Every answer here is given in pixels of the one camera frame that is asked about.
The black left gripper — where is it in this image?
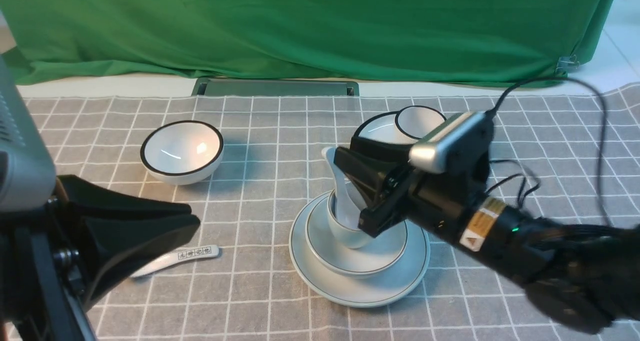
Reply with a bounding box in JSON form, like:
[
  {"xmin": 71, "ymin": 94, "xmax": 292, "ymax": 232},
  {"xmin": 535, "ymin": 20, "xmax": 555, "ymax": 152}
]
[{"xmin": 1, "ymin": 175, "xmax": 201, "ymax": 341}]

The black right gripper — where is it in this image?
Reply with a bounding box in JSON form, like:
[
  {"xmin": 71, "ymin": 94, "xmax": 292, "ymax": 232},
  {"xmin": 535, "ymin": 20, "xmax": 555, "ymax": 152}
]
[{"xmin": 334, "ymin": 136, "xmax": 501, "ymax": 252}]

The plain white ceramic spoon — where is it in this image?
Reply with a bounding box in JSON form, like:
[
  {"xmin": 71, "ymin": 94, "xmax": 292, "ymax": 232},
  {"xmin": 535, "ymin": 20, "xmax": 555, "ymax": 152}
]
[{"xmin": 321, "ymin": 147, "xmax": 367, "ymax": 230}]

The white shallow bowl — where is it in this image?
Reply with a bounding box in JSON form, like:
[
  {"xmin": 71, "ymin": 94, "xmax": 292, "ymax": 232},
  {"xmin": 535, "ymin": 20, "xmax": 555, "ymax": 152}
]
[{"xmin": 304, "ymin": 195, "xmax": 409, "ymax": 278}]

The white handleless tea cup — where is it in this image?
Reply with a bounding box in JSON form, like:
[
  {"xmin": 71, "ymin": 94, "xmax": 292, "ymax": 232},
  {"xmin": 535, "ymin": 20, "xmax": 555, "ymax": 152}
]
[{"xmin": 327, "ymin": 190, "xmax": 374, "ymax": 249}]

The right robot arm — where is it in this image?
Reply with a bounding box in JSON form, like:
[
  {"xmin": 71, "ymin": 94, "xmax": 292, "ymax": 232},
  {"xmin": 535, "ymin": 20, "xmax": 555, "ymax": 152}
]
[{"xmin": 334, "ymin": 110, "xmax": 640, "ymax": 335}]

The black-rimmed cartoon plate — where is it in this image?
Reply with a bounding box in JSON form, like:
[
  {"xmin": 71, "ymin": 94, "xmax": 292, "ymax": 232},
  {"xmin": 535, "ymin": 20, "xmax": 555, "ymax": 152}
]
[{"xmin": 353, "ymin": 111, "xmax": 417, "ymax": 145}]

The small black-rimmed white cup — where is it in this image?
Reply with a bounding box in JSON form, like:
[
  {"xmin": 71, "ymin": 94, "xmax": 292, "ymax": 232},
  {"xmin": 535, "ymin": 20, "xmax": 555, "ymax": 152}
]
[{"xmin": 394, "ymin": 105, "xmax": 447, "ymax": 140}]

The white spoon with characters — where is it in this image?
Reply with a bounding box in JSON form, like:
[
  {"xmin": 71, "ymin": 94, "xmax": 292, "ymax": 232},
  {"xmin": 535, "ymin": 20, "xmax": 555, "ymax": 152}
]
[{"xmin": 130, "ymin": 245, "xmax": 221, "ymax": 278}]

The black-rimmed white bowl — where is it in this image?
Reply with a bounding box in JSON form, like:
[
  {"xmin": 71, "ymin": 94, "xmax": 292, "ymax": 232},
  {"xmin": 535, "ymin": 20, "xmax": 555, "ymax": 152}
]
[{"xmin": 139, "ymin": 120, "xmax": 226, "ymax": 186}]

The large white plate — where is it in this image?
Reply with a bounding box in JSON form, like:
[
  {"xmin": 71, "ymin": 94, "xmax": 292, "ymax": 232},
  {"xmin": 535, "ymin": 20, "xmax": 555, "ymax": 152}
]
[{"xmin": 289, "ymin": 192, "xmax": 431, "ymax": 308}]

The grey checked tablecloth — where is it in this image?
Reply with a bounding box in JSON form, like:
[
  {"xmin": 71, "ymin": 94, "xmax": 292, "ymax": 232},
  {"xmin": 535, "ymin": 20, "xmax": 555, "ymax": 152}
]
[{"xmin": 24, "ymin": 83, "xmax": 639, "ymax": 341}]

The green backdrop cloth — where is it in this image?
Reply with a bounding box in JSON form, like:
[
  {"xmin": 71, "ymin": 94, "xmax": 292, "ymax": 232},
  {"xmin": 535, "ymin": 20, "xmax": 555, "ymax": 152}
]
[{"xmin": 1, "ymin": 0, "xmax": 613, "ymax": 87}]

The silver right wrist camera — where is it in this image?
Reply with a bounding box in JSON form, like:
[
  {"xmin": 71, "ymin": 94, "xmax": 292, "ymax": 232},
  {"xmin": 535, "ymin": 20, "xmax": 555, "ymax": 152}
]
[{"xmin": 407, "ymin": 111, "xmax": 494, "ymax": 175}]

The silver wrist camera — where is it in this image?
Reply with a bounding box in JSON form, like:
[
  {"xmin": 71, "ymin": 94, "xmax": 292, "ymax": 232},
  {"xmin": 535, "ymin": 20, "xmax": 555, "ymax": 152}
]
[
  {"xmin": 0, "ymin": 60, "xmax": 57, "ymax": 212},
  {"xmin": 407, "ymin": 111, "xmax": 494, "ymax": 175}
]

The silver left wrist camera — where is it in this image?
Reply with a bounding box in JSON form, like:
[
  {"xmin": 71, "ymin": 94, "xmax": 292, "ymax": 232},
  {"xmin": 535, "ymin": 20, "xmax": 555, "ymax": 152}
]
[{"xmin": 0, "ymin": 60, "xmax": 57, "ymax": 212}]

